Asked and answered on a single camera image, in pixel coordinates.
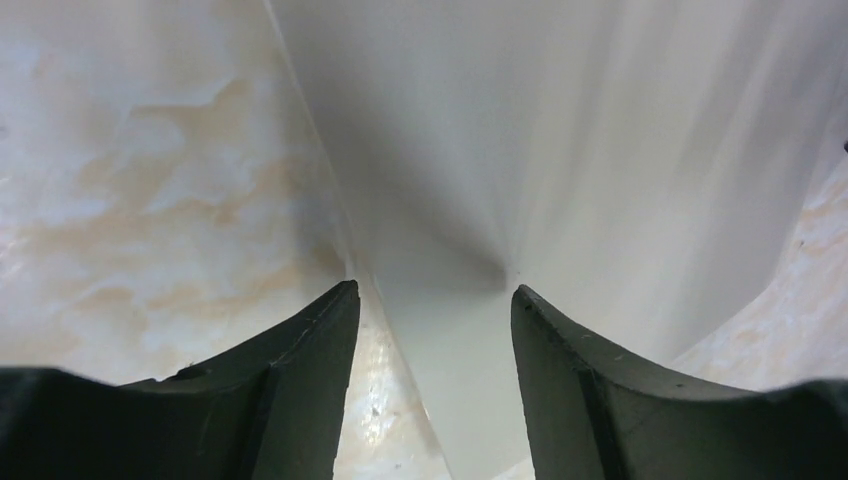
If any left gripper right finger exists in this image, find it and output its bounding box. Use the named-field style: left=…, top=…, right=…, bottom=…
left=511, top=285, right=847, bottom=479

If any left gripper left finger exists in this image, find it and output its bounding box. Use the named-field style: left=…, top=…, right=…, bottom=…
left=1, top=280, right=360, bottom=479

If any white printed paper stack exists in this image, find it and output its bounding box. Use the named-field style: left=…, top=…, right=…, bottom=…
left=271, top=1, right=847, bottom=479

